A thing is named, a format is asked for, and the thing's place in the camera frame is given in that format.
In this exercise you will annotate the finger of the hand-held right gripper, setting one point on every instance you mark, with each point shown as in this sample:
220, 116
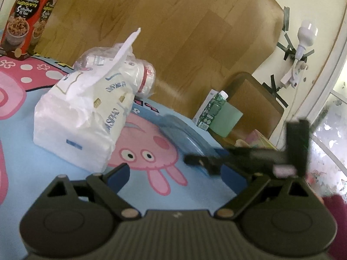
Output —
244, 158

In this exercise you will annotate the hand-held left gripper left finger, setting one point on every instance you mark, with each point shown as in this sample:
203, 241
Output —
119, 174

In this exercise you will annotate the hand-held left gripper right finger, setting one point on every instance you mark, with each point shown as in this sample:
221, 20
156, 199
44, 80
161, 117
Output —
230, 180

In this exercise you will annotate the white tissue pack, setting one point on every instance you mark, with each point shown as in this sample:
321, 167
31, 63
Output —
81, 119

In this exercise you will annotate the patterned window curtain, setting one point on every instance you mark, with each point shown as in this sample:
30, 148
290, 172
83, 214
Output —
330, 140

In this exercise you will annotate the pale green card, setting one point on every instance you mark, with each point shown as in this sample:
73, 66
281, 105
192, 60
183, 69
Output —
226, 120

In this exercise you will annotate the green drink carton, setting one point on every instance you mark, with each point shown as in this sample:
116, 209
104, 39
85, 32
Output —
211, 108

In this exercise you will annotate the translucent blue plastic packet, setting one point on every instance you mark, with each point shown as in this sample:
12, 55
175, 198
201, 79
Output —
187, 134

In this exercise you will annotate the printed cartoon blanket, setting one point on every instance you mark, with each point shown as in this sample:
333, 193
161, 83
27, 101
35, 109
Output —
21, 168

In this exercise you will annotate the clear bag of cotton pads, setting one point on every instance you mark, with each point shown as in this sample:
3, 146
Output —
141, 78

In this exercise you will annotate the black tape strips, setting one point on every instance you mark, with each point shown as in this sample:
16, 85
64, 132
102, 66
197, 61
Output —
287, 48

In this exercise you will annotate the white light bulb fixture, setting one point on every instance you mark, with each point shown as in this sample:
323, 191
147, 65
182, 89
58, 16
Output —
302, 40

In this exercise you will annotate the wooden headboard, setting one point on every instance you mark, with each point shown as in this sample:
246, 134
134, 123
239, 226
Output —
189, 32

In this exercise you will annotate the red snack box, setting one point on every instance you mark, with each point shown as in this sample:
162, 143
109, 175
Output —
24, 19

